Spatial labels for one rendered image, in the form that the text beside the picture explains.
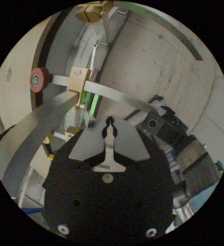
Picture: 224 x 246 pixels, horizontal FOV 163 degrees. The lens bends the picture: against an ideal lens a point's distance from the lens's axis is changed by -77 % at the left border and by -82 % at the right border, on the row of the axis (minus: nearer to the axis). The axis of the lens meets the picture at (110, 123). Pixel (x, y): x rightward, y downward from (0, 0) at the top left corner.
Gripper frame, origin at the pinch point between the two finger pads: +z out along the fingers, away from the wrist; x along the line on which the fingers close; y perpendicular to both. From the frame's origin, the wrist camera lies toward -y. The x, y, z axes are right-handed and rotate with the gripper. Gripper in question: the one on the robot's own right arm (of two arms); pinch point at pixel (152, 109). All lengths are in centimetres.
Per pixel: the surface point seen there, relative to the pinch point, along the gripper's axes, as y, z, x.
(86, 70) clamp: -26.1, -5.0, 4.3
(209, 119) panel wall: 234, 55, 57
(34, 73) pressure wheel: -42.7, -8.8, 2.1
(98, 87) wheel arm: -21.6, -3.9, 0.4
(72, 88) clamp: -29.0, -5.0, -1.4
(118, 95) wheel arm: -15.4, -3.8, 0.3
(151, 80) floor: 34, 83, 25
